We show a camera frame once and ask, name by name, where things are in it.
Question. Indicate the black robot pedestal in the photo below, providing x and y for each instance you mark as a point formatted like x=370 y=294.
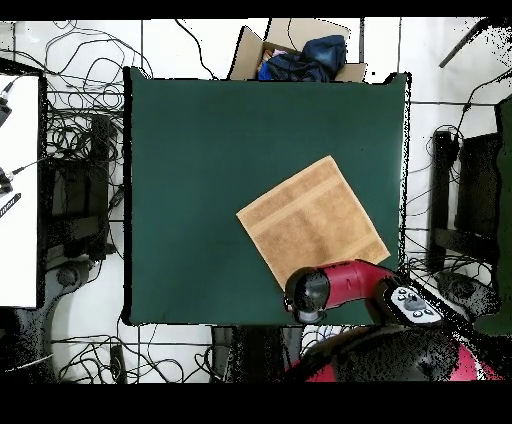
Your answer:
x=256 y=352

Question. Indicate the grey metal rod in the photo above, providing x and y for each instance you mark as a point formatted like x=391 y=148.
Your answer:
x=460 y=44

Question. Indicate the dark green table cloth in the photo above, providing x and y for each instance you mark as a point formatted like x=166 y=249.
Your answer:
x=200 y=140

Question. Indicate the long black power brick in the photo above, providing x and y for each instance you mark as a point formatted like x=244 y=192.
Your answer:
x=118 y=362

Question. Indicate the orange terry towel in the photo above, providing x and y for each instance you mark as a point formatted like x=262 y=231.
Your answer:
x=312 y=220

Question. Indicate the blue clothes pile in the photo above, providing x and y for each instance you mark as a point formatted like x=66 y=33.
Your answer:
x=320 y=52

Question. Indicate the cardboard box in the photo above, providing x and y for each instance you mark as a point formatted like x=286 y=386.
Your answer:
x=244 y=52

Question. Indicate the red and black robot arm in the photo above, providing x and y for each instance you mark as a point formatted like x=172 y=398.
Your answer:
x=352 y=280

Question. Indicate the white table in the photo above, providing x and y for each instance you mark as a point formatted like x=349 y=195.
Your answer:
x=20 y=240

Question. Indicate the small green table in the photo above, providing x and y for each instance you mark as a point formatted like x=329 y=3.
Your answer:
x=504 y=240

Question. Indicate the grey chair base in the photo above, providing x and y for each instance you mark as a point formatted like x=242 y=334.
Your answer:
x=468 y=290
x=68 y=276

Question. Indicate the black metal frame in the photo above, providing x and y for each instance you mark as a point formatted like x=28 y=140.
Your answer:
x=98 y=160
x=440 y=192

